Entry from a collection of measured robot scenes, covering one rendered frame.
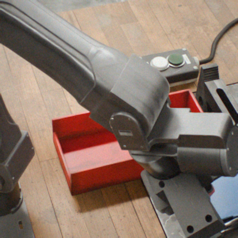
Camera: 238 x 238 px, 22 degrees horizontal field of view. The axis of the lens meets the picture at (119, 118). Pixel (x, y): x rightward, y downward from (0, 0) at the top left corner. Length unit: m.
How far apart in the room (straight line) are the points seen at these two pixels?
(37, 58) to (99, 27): 0.62
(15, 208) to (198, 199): 0.34
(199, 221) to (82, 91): 0.20
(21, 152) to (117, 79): 0.26
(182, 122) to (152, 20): 0.64
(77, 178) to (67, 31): 0.36
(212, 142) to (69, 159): 0.42
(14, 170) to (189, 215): 0.27
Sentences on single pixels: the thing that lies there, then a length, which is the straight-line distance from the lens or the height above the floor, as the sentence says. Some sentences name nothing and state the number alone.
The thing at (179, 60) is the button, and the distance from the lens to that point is 1.17.
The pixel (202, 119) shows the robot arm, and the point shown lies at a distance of 0.69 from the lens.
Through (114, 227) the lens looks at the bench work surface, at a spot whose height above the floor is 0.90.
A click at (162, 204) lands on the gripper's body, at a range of 0.81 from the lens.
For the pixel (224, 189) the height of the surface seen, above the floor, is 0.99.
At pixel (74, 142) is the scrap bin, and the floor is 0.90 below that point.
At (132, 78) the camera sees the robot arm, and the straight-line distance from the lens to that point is 0.67.
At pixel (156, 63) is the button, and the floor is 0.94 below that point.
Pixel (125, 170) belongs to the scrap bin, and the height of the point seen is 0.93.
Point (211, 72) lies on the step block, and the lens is 1.09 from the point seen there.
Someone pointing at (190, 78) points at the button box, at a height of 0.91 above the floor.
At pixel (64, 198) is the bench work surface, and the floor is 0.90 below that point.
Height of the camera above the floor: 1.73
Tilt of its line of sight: 48 degrees down
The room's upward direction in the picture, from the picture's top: 4 degrees clockwise
